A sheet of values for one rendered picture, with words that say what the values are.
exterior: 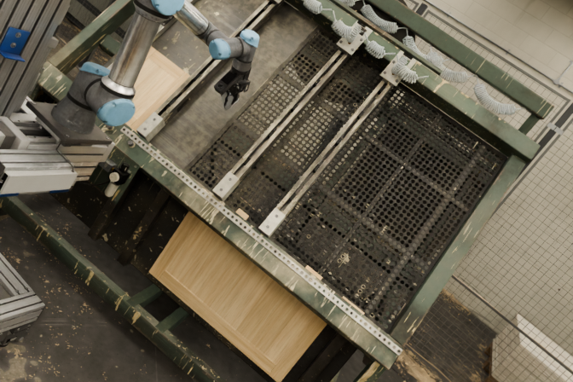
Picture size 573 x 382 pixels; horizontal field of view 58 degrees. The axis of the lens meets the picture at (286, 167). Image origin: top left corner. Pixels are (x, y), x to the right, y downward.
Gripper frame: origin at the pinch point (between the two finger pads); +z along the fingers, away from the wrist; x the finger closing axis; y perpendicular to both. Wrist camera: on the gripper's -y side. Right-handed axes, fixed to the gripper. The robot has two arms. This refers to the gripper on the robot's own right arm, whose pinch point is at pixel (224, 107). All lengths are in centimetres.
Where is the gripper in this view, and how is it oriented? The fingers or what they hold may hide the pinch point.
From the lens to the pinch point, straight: 218.8
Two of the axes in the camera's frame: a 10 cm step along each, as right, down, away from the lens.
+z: -3.2, 7.0, 6.4
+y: 6.0, -3.8, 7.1
